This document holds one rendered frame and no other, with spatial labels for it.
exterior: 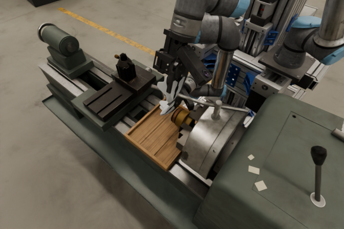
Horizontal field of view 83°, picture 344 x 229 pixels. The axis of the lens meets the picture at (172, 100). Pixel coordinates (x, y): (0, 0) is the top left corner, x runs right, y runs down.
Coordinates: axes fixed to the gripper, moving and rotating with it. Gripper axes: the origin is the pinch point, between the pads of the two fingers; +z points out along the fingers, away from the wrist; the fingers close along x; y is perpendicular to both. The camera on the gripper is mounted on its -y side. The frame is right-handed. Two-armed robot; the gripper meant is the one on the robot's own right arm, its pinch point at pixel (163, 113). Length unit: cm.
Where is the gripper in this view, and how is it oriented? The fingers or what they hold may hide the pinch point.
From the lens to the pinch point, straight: 92.8
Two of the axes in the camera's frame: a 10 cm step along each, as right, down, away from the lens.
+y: -7.7, -4.9, 4.0
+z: -6.4, 6.0, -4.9
